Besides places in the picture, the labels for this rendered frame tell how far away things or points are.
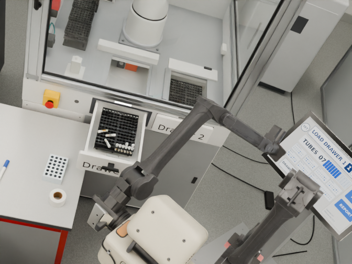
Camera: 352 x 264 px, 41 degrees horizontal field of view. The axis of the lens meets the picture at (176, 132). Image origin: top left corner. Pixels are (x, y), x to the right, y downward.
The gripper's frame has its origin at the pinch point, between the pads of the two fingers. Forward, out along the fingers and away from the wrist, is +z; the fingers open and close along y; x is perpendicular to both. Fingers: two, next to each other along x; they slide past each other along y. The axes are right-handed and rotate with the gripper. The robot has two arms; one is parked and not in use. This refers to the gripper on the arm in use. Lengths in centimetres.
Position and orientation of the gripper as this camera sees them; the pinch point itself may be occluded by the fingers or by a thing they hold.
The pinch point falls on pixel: (277, 151)
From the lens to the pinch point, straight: 225.6
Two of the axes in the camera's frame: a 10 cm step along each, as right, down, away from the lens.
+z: 4.2, 1.5, 8.9
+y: -5.8, -7.1, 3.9
